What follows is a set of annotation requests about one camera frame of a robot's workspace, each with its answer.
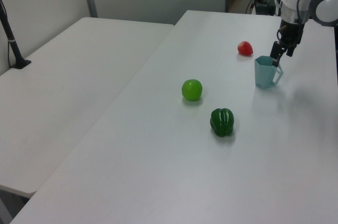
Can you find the light blue faceted mug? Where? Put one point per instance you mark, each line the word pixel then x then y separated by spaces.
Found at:
pixel 264 76

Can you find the black equipment box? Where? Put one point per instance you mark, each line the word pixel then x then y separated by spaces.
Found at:
pixel 264 3

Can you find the red strawberry toy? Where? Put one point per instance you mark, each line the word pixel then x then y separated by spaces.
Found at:
pixel 245 48

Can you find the dark green bell pepper toy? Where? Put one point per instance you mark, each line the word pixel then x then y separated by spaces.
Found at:
pixel 222 122

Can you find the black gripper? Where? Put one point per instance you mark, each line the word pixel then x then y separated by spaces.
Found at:
pixel 290 32

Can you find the green apple toy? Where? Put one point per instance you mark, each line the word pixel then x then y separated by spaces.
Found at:
pixel 192 90

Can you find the white side table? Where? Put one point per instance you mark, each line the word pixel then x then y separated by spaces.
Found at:
pixel 66 89

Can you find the black pole stand with base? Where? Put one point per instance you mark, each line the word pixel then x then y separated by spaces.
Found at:
pixel 11 44

